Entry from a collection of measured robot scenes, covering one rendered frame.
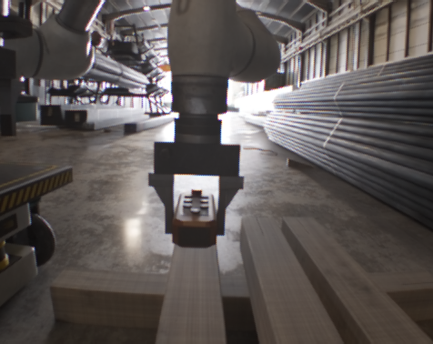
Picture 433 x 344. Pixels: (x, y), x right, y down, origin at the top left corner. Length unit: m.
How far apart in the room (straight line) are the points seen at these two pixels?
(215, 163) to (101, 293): 0.44
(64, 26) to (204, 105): 0.69
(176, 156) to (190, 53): 0.15
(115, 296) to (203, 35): 0.58
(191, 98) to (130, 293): 0.48
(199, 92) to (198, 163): 0.11
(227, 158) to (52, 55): 0.73
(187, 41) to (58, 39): 0.65
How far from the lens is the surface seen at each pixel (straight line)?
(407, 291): 0.91
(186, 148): 0.47
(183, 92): 0.45
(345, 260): 0.75
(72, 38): 1.04
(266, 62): 0.58
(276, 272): 0.65
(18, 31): 0.53
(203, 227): 0.48
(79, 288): 0.79
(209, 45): 0.44
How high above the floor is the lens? 0.51
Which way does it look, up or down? 12 degrees down
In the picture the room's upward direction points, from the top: 3 degrees clockwise
